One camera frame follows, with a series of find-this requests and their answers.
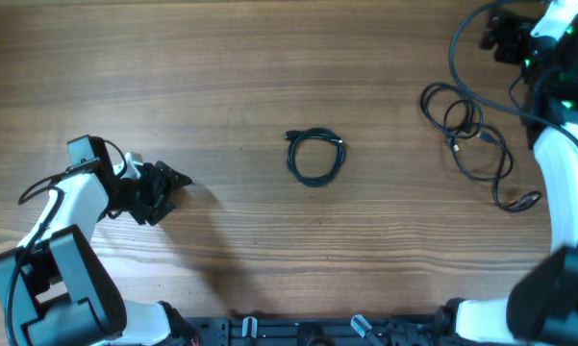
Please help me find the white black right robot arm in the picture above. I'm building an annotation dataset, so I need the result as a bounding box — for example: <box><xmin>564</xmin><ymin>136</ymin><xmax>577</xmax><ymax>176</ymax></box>
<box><xmin>437</xmin><ymin>1</ymin><xmax>578</xmax><ymax>345</ymax></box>

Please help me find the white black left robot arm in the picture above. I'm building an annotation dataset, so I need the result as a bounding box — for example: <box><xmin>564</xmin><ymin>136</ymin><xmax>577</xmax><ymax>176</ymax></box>
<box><xmin>0</xmin><ymin>136</ymin><xmax>200</xmax><ymax>345</ymax></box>

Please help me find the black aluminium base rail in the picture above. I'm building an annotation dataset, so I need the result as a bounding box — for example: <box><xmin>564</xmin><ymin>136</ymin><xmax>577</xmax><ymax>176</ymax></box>
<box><xmin>187</xmin><ymin>315</ymin><xmax>460</xmax><ymax>346</ymax></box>

